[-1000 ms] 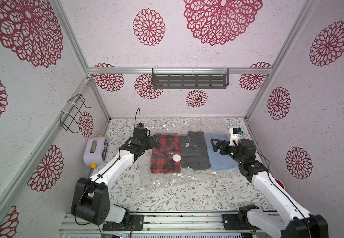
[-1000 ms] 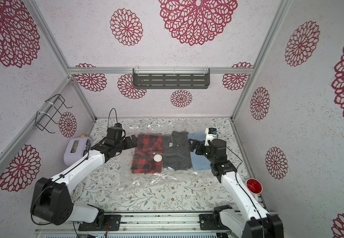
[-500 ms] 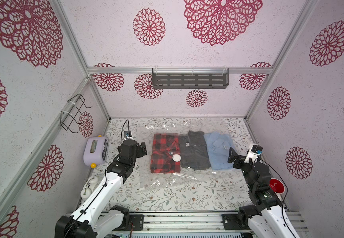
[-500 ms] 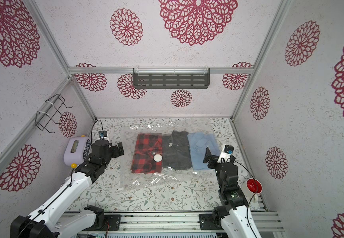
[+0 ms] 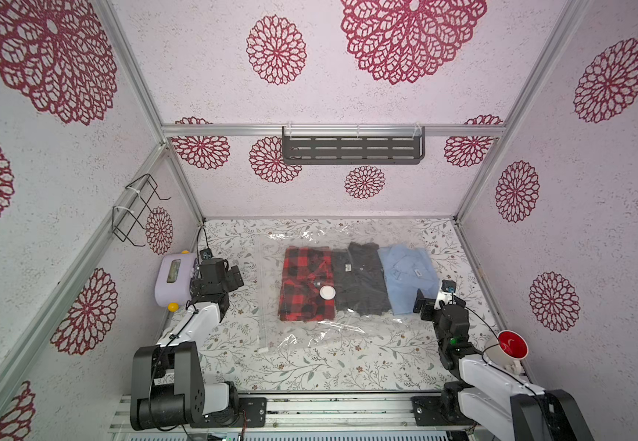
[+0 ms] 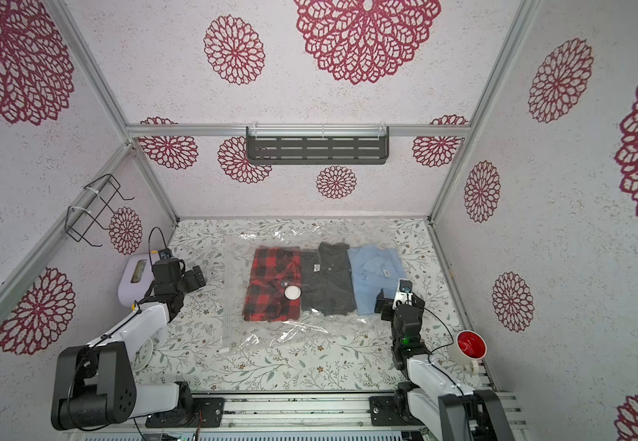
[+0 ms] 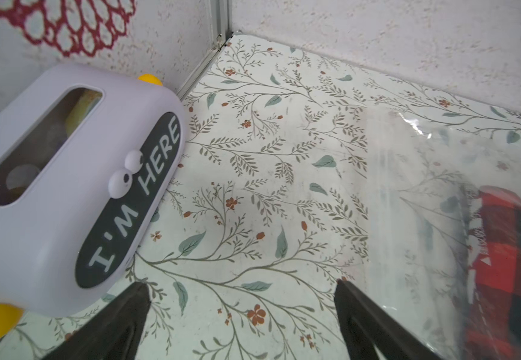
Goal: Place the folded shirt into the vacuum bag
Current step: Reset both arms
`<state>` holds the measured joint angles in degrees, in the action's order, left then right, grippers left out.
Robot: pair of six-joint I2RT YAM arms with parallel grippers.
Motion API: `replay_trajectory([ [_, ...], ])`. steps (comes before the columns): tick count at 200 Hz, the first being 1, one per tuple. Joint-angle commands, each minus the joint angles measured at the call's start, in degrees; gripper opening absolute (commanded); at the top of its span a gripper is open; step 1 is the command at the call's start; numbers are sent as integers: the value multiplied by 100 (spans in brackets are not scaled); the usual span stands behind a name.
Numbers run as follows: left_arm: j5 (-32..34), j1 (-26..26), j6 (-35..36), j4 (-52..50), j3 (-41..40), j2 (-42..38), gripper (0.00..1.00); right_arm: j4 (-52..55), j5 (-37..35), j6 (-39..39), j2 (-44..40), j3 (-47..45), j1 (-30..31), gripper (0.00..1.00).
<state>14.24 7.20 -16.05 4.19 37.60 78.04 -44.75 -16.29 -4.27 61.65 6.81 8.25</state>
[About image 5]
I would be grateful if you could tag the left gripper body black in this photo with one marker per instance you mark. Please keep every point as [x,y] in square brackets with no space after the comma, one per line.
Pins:
[234,280]

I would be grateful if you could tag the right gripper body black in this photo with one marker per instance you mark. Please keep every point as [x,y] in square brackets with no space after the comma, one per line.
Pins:
[424,306]

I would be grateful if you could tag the light blue shirt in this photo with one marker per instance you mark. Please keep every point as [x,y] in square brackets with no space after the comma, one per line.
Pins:
[407,270]

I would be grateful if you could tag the red black plaid shirt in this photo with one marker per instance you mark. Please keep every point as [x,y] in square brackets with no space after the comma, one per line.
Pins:
[305,271]

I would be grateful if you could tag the dark grey shirt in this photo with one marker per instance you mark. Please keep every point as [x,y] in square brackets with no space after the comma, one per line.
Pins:
[359,280]

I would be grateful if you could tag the clear plastic vacuum bag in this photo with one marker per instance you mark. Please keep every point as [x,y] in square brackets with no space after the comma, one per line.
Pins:
[286,336]

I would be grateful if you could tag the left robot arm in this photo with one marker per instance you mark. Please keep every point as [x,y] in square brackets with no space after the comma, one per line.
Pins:
[168,388]

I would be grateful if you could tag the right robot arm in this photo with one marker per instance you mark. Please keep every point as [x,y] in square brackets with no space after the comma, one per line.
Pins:
[486,394]

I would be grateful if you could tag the white vacuum bag valve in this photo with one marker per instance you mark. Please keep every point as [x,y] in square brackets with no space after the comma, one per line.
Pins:
[327,292]

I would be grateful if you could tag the white mug red inside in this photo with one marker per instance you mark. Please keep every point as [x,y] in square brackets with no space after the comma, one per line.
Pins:
[507,350]

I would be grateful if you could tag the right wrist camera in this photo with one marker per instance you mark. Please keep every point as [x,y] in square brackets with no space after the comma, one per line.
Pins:
[446,293]

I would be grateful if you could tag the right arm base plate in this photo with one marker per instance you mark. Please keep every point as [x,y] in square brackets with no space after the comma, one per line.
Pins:
[436,410]

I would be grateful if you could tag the black wire wall rack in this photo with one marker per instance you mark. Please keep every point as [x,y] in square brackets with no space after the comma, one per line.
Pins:
[126,218]

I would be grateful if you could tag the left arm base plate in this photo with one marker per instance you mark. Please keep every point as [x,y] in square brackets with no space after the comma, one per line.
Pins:
[251,413]

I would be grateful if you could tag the dark grey wall shelf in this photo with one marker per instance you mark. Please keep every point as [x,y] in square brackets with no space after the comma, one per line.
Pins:
[352,150]

